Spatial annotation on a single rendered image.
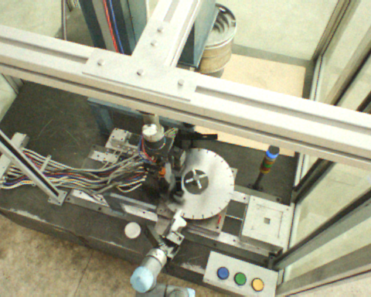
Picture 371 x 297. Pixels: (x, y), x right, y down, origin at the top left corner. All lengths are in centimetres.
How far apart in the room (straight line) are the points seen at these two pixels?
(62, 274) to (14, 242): 41
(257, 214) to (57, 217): 93
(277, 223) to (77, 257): 143
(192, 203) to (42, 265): 136
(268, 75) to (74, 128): 114
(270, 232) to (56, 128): 122
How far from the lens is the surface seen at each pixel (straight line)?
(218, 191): 152
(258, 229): 155
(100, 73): 43
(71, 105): 207
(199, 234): 166
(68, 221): 178
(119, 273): 244
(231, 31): 185
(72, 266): 252
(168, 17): 50
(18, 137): 200
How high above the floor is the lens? 238
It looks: 63 degrees down
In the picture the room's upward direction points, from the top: 1 degrees counter-clockwise
